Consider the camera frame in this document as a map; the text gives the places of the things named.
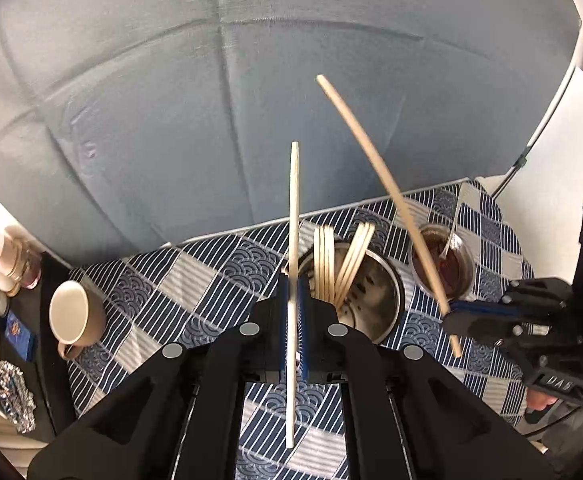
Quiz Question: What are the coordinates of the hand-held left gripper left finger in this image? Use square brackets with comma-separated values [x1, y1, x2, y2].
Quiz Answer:
[26, 275, 292, 480]

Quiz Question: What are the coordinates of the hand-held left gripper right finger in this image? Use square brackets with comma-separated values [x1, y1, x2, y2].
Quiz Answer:
[299, 279, 555, 480]

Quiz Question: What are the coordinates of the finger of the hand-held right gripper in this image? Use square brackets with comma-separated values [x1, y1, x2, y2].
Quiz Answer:
[450, 299, 518, 318]
[443, 312, 525, 349]

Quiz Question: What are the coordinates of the set of wooden chopsticks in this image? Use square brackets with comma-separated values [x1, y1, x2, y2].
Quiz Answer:
[313, 221, 376, 309]

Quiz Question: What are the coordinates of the black metal utensil holder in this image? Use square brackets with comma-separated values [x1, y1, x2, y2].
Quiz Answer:
[282, 239, 407, 347]

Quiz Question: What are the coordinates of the pale white chopstick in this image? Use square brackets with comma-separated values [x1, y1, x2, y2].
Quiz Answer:
[286, 141, 302, 449]

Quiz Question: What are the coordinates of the long beige chopstick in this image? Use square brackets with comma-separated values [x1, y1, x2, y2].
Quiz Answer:
[315, 74, 463, 359]

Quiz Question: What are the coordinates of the person's right hand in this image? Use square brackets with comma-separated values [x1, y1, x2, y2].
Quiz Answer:
[524, 387, 557, 426]

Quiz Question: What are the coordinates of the glass bowl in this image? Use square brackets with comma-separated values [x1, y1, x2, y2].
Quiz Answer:
[408, 224, 476, 299]

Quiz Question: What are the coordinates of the metal spoon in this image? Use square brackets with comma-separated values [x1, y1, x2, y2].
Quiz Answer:
[439, 194, 465, 263]

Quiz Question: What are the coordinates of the blue white patterned tablecloth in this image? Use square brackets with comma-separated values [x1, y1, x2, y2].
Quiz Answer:
[66, 176, 538, 480]

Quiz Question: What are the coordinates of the thin black stand rod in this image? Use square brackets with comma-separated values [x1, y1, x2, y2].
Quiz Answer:
[490, 66, 581, 197]

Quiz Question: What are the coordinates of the beige ceramic mug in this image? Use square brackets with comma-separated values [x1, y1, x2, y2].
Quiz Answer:
[49, 280, 108, 361]

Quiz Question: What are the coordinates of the grey fabric panel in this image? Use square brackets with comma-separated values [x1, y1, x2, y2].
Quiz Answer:
[0, 0, 583, 266]

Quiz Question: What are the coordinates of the black sideboard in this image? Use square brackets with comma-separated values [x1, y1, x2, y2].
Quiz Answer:
[0, 250, 86, 450]

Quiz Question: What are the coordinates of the blue packet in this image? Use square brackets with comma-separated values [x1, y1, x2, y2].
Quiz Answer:
[3, 314, 38, 362]

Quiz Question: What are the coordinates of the crumpled aluminium foil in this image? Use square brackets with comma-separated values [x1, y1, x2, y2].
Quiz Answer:
[0, 360, 38, 434]

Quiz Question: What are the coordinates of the pink glass jar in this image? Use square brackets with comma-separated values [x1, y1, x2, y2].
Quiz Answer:
[0, 232, 41, 292]

